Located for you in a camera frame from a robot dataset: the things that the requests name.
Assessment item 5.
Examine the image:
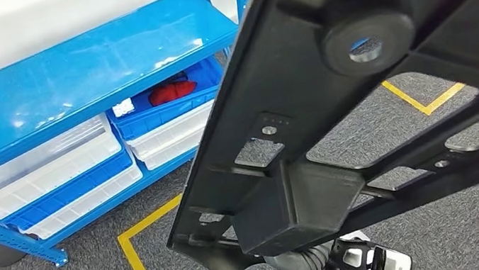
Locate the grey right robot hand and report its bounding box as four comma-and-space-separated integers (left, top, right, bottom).
262, 247, 312, 270

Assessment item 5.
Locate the black plastic frame part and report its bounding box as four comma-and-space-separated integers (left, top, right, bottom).
130, 0, 479, 270

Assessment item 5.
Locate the small white part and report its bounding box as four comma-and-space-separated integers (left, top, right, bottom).
111, 97, 137, 118

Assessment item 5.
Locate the blue metal shelf rack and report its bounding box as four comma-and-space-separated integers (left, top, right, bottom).
0, 0, 291, 270

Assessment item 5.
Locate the blue plastic crate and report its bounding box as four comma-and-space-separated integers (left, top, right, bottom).
99, 55, 233, 145
0, 145, 142, 236

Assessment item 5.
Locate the red cloth item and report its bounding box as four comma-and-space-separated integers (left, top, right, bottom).
145, 77, 201, 108

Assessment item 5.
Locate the white car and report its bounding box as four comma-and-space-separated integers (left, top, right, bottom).
0, 0, 279, 90

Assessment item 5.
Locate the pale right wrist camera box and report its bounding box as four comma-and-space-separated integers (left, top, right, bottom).
365, 241, 415, 270

